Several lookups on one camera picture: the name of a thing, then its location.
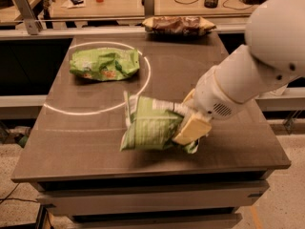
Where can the brown chip bag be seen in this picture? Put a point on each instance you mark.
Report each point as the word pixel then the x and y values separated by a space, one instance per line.
pixel 178 25

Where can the lower table drawer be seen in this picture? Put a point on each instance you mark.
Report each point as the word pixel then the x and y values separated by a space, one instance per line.
pixel 222 221

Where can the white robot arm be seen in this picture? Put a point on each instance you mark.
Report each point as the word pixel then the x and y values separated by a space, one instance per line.
pixel 272 56

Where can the green jalapeno chip bag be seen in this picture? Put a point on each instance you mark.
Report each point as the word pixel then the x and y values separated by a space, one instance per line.
pixel 152 124

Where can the wooden background desk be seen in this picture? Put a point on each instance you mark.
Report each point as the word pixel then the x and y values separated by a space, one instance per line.
pixel 64 9

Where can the metal bracket post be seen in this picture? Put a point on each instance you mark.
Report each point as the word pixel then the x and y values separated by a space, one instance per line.
pixel 148 7
pixel 31 22

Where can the table drawer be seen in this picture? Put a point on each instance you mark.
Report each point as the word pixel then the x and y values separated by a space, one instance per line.
pixel 222 221
pixel 154 198

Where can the upper table drawer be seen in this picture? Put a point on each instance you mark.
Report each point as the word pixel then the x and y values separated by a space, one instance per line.
pixel 154 198

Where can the green rice chip bag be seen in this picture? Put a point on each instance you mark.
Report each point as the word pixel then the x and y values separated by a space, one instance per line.
pixel 105 64

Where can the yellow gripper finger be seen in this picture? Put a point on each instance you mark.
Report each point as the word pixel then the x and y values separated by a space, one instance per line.
pixel 188 100
pixel 192 128

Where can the left metal bracket post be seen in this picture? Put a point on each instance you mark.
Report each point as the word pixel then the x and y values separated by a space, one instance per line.
pixel 31 22

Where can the middle metal bracket post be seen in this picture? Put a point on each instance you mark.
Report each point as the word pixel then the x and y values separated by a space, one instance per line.
pixel 148 7

